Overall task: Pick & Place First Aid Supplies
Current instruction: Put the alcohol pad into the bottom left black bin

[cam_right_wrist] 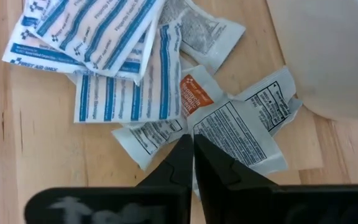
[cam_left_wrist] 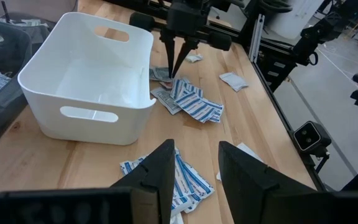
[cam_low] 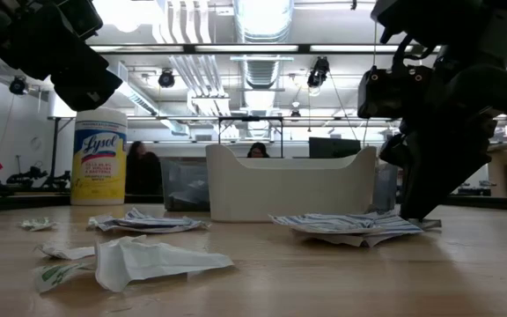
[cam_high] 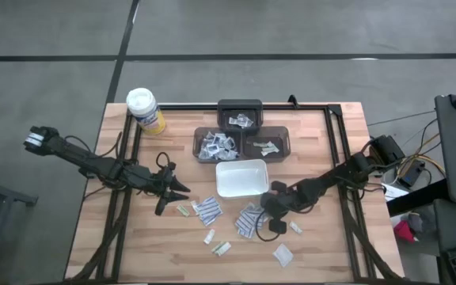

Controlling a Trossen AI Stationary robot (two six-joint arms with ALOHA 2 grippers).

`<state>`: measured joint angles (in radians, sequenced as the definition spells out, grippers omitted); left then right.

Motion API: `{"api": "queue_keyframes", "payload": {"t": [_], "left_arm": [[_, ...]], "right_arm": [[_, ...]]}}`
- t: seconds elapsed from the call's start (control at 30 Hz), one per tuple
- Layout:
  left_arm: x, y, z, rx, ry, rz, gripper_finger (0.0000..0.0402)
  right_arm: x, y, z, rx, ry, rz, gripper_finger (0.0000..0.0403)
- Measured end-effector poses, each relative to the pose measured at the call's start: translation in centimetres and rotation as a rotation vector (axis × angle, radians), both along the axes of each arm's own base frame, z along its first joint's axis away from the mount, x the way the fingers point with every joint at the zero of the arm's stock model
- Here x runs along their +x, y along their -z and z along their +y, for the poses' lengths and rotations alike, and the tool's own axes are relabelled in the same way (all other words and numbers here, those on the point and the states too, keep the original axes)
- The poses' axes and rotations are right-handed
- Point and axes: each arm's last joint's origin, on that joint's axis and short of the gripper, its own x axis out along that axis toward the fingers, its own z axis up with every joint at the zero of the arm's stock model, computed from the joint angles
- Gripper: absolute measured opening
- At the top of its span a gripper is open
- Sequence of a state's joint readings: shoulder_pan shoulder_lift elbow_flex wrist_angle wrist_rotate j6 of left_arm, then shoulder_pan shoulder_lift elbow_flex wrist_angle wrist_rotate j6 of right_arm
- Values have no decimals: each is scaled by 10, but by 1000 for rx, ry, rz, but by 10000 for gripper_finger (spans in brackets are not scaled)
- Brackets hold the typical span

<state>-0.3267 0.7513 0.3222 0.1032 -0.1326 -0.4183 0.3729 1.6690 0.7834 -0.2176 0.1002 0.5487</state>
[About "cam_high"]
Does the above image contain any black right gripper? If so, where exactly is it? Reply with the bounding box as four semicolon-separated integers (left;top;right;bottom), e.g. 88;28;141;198
260;180;292;235

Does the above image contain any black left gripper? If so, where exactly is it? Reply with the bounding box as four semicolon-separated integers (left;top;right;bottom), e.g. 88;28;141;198
146;160;192;217

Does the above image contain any blue striped bandage packet pile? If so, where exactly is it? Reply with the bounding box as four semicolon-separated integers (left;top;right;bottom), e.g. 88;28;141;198
234;213;257;240

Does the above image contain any white plastic bin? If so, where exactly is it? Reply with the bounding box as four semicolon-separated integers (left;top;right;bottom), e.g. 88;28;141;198
215;158;270;199

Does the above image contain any grey translucent plastic bin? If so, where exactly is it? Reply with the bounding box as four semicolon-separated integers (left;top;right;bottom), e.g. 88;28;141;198
241;125;291;163
216;98;264;134
192;125;243;163

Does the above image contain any Lysol wipes canister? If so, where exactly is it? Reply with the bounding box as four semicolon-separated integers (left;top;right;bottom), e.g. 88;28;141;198
125;87;167;136

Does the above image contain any white paper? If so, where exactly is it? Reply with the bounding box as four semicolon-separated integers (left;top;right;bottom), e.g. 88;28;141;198
382;184;410;202

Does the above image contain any red cloth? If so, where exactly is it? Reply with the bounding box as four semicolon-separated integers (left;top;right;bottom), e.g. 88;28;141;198
393;219;417;243

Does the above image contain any black blue power box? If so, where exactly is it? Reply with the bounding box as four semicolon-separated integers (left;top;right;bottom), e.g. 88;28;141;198
397;158;427;189

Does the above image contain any black diagonal bar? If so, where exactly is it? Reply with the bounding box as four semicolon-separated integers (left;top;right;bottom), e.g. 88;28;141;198
386;180;450;217

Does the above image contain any grey cloth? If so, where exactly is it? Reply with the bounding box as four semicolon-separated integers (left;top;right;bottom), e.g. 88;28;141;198
406;212;426;234

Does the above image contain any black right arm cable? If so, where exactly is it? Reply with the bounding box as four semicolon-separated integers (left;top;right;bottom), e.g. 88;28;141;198
254;211;283;242

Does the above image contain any black table frame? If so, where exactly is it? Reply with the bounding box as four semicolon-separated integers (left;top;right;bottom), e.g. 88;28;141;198
63;103;405;284

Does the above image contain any grey floor cable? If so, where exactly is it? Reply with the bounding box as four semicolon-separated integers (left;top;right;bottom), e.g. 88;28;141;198
366;109;437;127

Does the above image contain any yellow cable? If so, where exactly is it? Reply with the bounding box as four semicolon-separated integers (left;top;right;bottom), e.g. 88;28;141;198
397;134;447;175

